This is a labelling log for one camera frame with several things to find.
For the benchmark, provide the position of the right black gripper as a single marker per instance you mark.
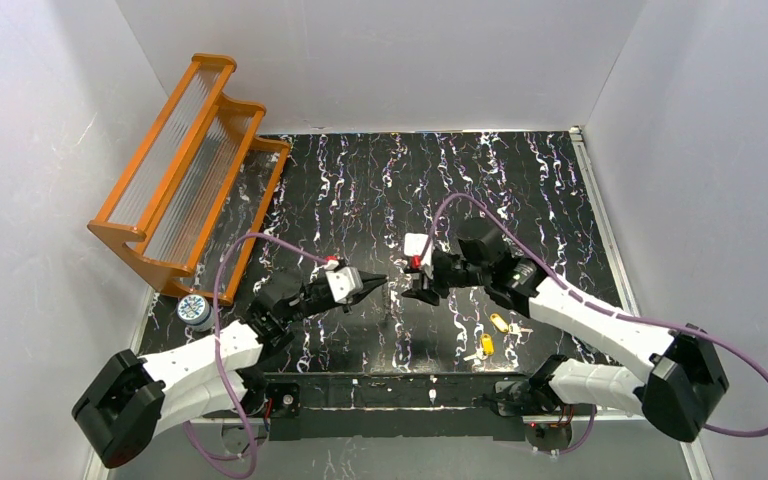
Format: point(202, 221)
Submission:
point(434, 281)

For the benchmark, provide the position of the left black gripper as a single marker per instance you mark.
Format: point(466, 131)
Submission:
point(330, 294)

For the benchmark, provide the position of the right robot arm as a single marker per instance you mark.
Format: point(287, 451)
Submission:
point(673, 379)

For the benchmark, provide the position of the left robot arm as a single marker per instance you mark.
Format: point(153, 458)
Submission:
point(134, 398)

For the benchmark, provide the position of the lower yellow tagged key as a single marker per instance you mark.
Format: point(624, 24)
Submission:
point(485, 350)

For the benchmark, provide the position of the yellow tagged key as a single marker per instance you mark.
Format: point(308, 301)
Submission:
point(485, 350)
point(505, 327)

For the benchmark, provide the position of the upper yellow tagged key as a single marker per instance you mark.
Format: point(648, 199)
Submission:
point(505, 327)

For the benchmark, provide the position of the orange wooden rack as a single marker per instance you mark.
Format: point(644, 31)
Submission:
point(163, 210)

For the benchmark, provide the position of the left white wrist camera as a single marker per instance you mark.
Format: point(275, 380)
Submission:
point(344, 281)

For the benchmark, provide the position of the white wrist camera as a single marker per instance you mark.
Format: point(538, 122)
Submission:
point(418, 255)
point(344, 281)

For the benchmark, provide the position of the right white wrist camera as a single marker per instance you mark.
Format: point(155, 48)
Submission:
point(418, 255)

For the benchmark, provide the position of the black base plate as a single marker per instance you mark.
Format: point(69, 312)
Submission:
point(330, 405)

